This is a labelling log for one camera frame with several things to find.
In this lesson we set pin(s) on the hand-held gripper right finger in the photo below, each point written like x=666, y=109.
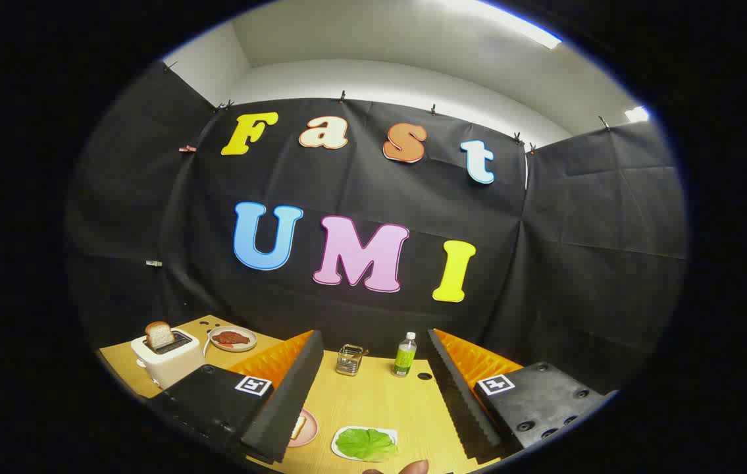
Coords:
x=462, y=408

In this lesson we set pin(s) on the white square plate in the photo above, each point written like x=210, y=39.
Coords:
x=336, y=440

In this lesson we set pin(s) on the beige oval plate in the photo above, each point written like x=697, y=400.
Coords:
x=245, y=346

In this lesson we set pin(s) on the green lettuce leaf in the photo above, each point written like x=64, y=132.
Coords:
x=366, y=444

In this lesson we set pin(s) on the pink round plate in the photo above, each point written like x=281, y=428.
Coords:
x=311, y=431

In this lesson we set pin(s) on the white bread slice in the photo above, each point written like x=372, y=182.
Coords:
x=159, y=336

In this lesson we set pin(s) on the white toaster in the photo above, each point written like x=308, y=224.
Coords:
x=172, y=368

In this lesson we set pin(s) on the small ceiling light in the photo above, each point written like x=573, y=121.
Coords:
x=636, y=114

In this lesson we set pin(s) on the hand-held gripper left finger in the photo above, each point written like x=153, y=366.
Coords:
x=287, y=408

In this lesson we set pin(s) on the green label plastic bottle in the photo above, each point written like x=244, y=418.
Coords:
x=404, y=361

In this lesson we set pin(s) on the red meat slice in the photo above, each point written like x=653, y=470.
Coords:
x=230, y=338

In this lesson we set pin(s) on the small toast slice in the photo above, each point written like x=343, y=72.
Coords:
x=298, y=426

